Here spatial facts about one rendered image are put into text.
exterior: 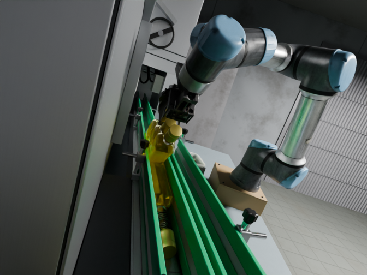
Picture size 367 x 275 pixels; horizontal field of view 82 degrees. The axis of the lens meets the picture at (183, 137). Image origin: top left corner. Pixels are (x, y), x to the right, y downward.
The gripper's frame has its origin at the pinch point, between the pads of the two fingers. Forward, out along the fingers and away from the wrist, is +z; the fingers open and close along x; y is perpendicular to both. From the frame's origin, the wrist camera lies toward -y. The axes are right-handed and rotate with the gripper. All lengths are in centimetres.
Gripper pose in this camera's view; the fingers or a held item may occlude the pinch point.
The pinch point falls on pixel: (168, 113)
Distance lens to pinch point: 67.8
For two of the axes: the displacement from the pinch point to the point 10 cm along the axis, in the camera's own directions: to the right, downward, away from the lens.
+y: -1.0, 9.0, -4.2
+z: -3.7, 3.6, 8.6
